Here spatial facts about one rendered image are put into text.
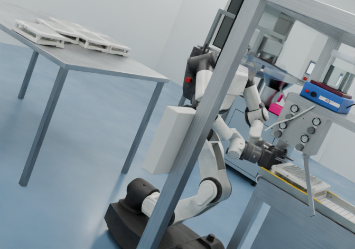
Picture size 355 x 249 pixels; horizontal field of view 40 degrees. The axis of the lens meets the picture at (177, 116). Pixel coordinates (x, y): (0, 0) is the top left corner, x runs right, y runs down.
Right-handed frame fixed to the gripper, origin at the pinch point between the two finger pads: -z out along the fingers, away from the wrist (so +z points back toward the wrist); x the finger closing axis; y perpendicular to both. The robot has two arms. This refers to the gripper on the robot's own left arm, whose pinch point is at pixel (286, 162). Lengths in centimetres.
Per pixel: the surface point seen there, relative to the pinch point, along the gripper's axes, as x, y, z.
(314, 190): 0.5, 14.5, -26.0
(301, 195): 5.5, 17.2, -22.5
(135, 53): 63, -355, 514
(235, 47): -49, 88, -5
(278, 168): 0.3, 17.2, -6.0
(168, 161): 1, 93, -1
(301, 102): -34.4, 22.8, -4.8
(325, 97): -41.0, 17.2, -11.7
